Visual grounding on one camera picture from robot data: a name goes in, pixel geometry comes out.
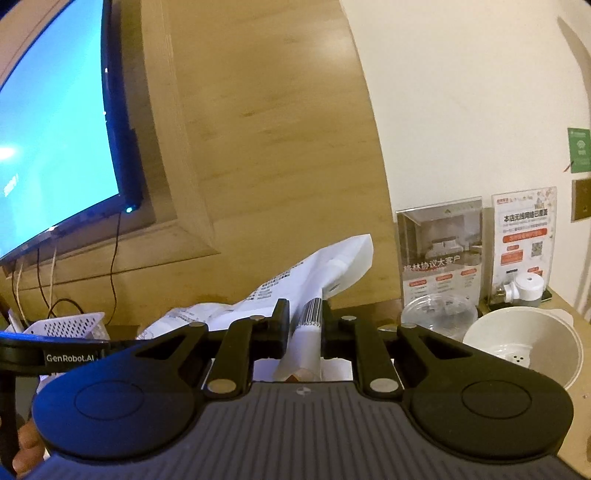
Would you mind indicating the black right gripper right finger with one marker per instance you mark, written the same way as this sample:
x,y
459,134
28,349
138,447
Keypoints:
x,y
355,350

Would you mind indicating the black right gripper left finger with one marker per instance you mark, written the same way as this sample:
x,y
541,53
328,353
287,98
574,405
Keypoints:
x,y
234,351

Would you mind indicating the white paper-wrapped stick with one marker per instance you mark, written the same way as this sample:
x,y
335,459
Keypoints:
x,y
304,348

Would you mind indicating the white printed plastic bag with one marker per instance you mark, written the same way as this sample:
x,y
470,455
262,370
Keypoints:
x,y
323,274

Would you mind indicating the person's hand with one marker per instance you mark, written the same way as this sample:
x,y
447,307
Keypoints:
x,y
31,450

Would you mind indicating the white perforated plastic basket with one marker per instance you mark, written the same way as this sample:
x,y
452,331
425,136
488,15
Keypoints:
x,y
82,326

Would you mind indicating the clear plastic bowl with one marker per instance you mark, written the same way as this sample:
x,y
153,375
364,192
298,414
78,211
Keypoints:
x,y
447,314

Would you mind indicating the grey hotel acrylic sign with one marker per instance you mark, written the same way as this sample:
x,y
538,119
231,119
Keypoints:
x,y
440,249

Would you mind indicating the white round plug device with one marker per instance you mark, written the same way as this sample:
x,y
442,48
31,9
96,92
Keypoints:
x,y
525,289

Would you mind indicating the white perforated steamer pot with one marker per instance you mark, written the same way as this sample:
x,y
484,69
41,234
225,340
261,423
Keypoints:
x,y
539,339

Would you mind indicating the white orange acrylic sign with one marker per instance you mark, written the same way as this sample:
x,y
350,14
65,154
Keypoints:
x,y
523,236

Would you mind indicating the wall-mounted television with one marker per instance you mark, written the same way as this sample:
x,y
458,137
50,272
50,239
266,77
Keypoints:
x,y
68,154

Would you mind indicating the brass wall switch plate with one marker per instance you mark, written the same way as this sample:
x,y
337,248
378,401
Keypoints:
x,y
581,199

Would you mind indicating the green wall sticker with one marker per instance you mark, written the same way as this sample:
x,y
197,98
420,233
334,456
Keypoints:
x,y
579,141

